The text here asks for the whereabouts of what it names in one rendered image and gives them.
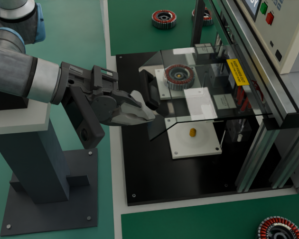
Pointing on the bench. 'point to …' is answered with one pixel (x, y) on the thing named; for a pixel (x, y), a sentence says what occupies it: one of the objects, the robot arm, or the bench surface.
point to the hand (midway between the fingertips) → (149, 119)
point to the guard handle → (145, 77)
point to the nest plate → (176, 136)
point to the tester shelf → (270, 72)
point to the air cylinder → (234, 130)
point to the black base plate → (156, 143)
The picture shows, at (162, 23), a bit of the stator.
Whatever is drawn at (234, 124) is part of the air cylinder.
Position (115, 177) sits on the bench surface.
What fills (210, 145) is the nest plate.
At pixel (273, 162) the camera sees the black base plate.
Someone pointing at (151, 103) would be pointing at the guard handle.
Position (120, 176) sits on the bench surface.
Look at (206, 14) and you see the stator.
